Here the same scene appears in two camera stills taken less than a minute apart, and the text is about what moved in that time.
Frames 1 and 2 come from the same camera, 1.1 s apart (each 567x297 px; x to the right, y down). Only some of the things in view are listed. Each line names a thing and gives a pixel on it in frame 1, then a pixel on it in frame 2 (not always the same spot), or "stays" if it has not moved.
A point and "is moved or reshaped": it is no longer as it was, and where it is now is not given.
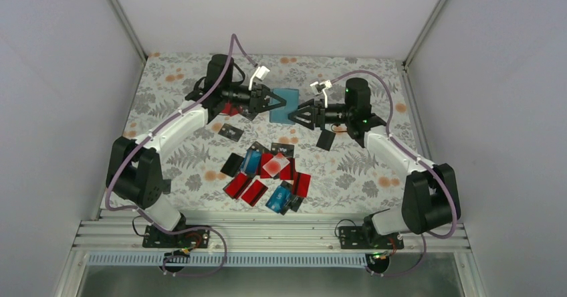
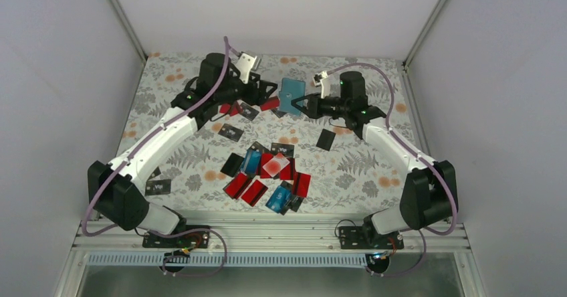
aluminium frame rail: x=120 y=231 stays
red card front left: x=235 y=187 stays
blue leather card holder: x=281 y=115 is moved or reshaped
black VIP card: x=231 y=132 stays
